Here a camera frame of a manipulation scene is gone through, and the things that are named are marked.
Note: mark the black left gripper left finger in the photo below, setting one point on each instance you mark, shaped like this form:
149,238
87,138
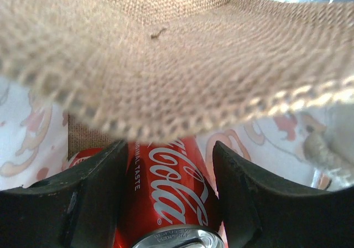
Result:
75,208

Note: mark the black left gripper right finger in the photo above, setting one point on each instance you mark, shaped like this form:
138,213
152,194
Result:
262,209

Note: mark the brown canvas bag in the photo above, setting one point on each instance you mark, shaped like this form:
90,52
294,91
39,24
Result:
272,78

